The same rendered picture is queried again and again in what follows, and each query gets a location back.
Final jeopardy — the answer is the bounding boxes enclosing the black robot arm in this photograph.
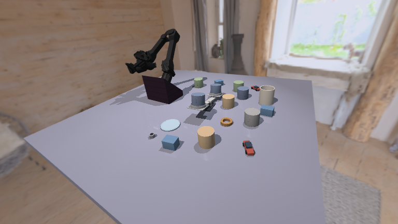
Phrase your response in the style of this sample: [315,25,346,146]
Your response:
[136,29,180,82]

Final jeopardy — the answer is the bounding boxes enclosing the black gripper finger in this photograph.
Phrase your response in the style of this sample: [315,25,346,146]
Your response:
[135,53,148,62]
[125,63,134,72]

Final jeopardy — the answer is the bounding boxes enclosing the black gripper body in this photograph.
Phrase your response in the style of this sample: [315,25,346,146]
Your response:
[128,51,152,74]

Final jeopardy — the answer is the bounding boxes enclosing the red toy car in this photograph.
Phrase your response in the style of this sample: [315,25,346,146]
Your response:
[243,141,254,155]
[251,86,260,91]

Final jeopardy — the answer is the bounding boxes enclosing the blue block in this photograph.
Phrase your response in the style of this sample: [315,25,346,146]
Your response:
[162,135,180,151]
[260,105,274,117]
[215,79,223,86]

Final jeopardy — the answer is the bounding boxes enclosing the tan cylinder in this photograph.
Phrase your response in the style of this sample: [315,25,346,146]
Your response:
[222,94,235,109]
[197,126,215,149]

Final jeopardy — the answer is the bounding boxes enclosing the orange ring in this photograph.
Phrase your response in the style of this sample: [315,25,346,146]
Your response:
[221,117,233,127]

